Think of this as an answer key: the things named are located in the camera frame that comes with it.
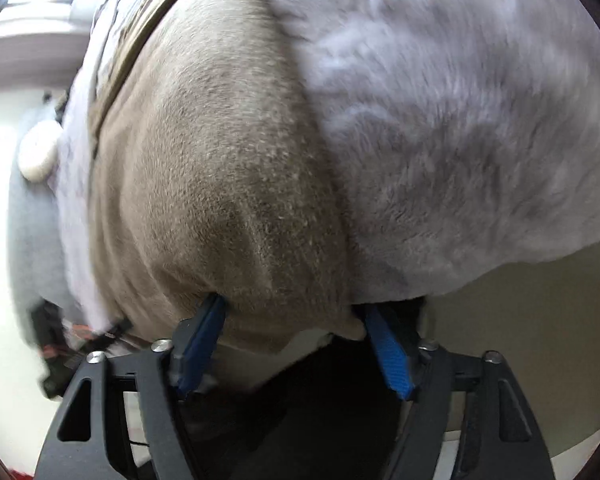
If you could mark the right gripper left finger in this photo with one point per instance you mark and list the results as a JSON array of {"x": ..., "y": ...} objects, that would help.
[{"x": 119, "y": 416}]

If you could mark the brown fleece garment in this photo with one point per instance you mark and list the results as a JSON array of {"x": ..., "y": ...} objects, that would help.
[{"x": 209, "y": 175}]

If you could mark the white plush toy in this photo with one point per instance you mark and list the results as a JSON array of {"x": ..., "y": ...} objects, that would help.
[{"x": 38, "y": 150}]

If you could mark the lavender fleece blanket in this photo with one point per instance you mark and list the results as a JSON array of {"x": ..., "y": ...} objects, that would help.
[{"x": 462, "y": 135}]

